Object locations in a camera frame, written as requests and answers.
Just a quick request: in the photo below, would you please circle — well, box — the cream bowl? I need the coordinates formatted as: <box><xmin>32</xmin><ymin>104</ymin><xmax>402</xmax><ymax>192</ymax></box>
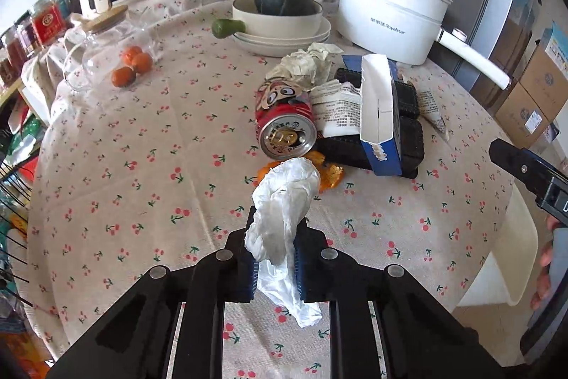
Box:
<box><xmin>232</xmin><ymin>0</ymin><xmax>323</xmax><ymax>40</ymax></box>

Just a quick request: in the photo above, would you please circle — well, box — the cardboard box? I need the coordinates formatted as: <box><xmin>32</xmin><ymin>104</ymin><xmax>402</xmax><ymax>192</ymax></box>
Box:
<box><xmin>519</xmin><ymin>42</ymin><xmax>568</xmax><ymax>122</ymax></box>
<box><xmin>495</xmin><ymin>79</ymin><xmax>555</xmax><ymax>149</ymax></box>

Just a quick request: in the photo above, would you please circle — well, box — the orange peel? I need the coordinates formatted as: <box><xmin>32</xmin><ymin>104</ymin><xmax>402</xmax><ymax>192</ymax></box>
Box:
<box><xmin>257</xmin><ymin>152</ymin><xmax>344</xmax><ymax>191</ymax></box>

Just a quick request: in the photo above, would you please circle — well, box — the person's right hand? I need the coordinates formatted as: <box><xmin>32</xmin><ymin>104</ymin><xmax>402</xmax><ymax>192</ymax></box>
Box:
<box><xmin>530</xmin><ymin>214</ymin><xmax>568</xmax><ymax>311</ymax></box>

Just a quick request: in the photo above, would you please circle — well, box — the black wire rack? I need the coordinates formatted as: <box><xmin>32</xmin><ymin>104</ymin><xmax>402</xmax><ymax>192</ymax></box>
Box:
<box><xmin>0</xmin><ymin>157</ymin><xmax>34</xmax><ymax>309</ymax></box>

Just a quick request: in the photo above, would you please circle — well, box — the glass jar with wooden lid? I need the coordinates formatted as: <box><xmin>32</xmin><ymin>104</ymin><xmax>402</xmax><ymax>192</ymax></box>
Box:
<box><xmin>63</xmin><ymin>5</ymin><xmax>154</xmax><ymax>92</ymax></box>

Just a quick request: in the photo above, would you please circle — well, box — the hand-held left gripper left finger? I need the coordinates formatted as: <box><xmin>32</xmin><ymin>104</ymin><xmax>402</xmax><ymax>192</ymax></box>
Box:
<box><xmin>47</xmin><ymin>206</ymin><xmax>267</xmax><ymax>379</ymax></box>

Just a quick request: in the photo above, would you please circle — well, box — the beige crumpled paper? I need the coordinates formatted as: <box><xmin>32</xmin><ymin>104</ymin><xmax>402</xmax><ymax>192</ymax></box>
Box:
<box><xmin>265</xmin><ymin>43</ymin><xmax>344</xmax><ymax>89</ymax></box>

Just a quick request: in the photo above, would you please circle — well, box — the blue printed box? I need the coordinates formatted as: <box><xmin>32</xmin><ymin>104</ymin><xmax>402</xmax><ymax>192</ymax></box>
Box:
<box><xmin>541</xmin><ymin>21</ymin><xmax>568</xmax><ymax>66</ymax></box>

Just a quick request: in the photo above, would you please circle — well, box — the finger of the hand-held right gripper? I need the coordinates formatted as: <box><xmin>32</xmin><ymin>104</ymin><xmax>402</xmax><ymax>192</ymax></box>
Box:
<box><xmin>489</xmin><ymin>138</ymin><xmax>555</xmax><ymax>195</ymax></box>

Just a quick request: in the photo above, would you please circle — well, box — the white printed packet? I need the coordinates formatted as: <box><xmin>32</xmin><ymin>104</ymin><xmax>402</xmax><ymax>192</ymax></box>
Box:
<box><xmin>417</xmin><ymin>90</ymin><xmax>450</xmax><ymax>140</ymax></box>
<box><xmin>309</xmin><ymin>81</ymin><xmax>362</xmax><ymax>137</ymax></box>

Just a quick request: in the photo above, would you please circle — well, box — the green avocado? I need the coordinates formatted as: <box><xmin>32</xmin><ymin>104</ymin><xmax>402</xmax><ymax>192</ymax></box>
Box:
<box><xmin>212</xmin><ymin>18</ymin><xmax>246</xmax><ymax>39</ymax></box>

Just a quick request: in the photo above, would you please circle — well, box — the white chair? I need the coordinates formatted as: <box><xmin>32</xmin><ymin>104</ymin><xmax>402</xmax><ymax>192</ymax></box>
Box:
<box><xmin>457</xmin><ymin>184</ymin><xmax>540</xmax><ymax>309</ymax></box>

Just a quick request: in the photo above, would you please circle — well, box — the cream plate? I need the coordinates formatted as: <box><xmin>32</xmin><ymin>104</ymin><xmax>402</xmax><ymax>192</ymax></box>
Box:
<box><xmin>234</xmin><ymin>18</ymin><xmax>332</xmax><ymax>45</ymax></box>
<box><xmin>237</xmin><ymin>33</ymin><xmax>331</xmax><ymax>55</ymax></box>

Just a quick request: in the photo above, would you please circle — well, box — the cherry print tablecloth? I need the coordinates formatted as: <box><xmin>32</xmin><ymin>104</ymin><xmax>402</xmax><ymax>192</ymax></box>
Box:
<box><xmin>27</xmin><ymin>0</ymin><xmax>520</xmax><ymax>379</ymax></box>

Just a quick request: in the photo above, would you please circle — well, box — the white tissue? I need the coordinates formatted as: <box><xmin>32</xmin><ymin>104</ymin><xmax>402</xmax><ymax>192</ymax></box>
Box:
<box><xmin>244</xmin><ymin>158</ymin><xmax>322</xmax><ymax>329</ymax></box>

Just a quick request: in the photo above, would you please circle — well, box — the red drink can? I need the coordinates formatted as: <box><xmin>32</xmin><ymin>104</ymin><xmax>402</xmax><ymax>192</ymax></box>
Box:
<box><xmin>254</xmin><ymin>79</ymin><xmax>318</xmax><ymax>161</ymax></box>

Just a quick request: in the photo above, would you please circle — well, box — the grey refrigerator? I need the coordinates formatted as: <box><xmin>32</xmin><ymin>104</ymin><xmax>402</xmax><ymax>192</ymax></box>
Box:
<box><xmin>377</xmin><ymin>0</ymin><xmax>542</xmax><ymax>113</ymax></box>

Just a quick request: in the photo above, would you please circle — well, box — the white electric pot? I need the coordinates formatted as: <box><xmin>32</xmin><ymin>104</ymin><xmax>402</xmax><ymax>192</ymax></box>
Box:
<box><xmin>337</xmin><ymin>0</ymin><xmax>511</xmax><ymax>90</ymax></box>

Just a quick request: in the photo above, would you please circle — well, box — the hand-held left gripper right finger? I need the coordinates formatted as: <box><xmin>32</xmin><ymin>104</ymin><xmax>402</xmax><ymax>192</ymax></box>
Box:
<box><xmin>293</xmin><ymin>217</ymin><xmax>507</xmax><ymax>379</ymax></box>

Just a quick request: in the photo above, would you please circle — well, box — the blue and white open box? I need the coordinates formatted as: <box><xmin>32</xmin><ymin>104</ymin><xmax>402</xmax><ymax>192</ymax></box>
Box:
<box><xmin>359</xmin><ymin>54</ymin><xmax>404</xmax><ymax>177</ymax></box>

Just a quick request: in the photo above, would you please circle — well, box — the dark sauce jar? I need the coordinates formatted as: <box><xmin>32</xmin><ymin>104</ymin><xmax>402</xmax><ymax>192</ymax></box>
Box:
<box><xmin>0</xmin><ymin>21</ymin><xmax>43</xmax><ymax>82</ymax></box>

